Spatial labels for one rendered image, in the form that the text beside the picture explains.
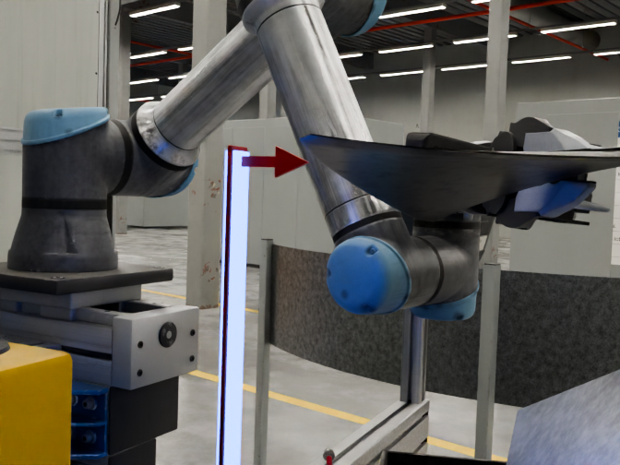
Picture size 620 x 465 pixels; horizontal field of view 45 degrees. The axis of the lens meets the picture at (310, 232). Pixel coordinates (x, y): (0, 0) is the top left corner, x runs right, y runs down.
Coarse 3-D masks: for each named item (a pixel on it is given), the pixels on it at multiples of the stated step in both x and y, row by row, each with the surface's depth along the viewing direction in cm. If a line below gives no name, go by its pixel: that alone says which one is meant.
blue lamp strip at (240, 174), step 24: (240, 168) 58; (240, 192) 58; (240, 216) 59; (240, 240) 59; (240, 264) 59; (240, 288) 59; (240, 312) 59; (240, 336) 60; (240, 360) 60; (240, 384) 60; (240, 408) 60; (240, 432) 60
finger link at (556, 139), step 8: (528, 136) 61; (536, 136) 60; (544, 136) 58; (552, 136) 57; (560, 136) 56; (568, 136) 56; (576, 136) 56; (528, 144) 61; (536, 144) 60; (544, 144) 58; (552, 144) 57; (560, 144) 56; (568, 144) 55; (576, 144) 55; (584, 144) 54
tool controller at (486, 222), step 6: (402, 216) 112; (408, 216) 112; (486, 216) 123; (408, 222) 112; (486, 222) 125; (492, 222) 130; (408, 228) 112; (486, 228) 127; (480, 234) 124; (486, 234) 129; (480, 240) 126; (486, 240) 131; (480, 246) 127; (480, 252) 129; (480, 258) 132
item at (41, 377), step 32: (0, 352) 37; (32, 352) 37; (64, 352) 38; (0, 384) 34; (32, 384) 36; (64, 384) 37; (0, 416) 34; (32, 416) 36; (64, 416) 38; (0, 448) 34; (32, 448) 36; (64, 448) 38
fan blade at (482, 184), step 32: (320, 160) 51; (352, 160) 49; (384, 160) 48; (416, 160) 47; (448, 160) 46; (480, 160) 45; (512, 160) 44; (544, 160) 43; (576, 160) 42; (608, 160) 41; (384, 192) 58; (416, 192) 58; (448, 192) 58; (480, 192) 58; (512, 192) 59
